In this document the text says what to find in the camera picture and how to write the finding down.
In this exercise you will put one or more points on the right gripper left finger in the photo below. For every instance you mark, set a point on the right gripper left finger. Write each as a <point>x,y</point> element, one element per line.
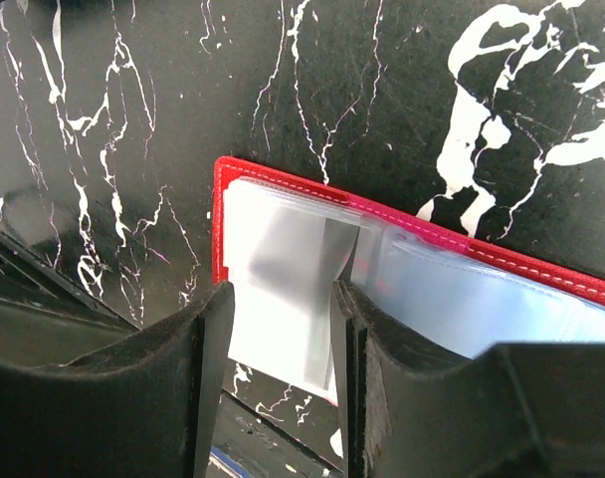
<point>144,406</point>

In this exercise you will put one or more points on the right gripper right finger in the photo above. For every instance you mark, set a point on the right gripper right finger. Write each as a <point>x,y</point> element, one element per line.
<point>410,408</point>

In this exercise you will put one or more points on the white striped credit card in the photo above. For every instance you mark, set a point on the white striped credit card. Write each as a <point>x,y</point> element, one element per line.
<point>282,269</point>

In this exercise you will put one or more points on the red leather card holder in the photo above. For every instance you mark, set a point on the red leather card holder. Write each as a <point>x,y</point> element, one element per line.
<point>461,293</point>

